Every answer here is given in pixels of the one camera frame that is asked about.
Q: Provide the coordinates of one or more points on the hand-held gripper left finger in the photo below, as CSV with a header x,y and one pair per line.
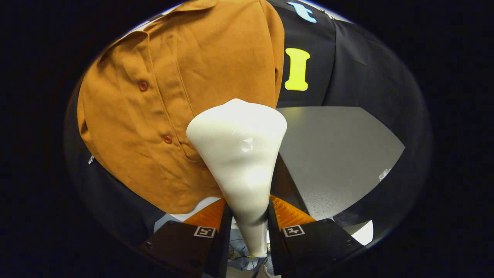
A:
x,y
222,243

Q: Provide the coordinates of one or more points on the white mannequin torso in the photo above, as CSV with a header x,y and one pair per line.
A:
x,y
204,204

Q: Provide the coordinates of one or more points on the orange button shirt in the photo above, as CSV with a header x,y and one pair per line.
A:
x,y
162,77

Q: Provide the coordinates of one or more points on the white clip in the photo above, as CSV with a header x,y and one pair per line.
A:
x,y
91,159

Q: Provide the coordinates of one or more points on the white garment steamer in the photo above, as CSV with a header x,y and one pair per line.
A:
x,y
239,154

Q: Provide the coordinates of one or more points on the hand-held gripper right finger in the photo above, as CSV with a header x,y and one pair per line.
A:
x,y
276,243

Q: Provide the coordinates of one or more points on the black backdrop cloth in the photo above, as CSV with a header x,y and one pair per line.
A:
x,y
366,77

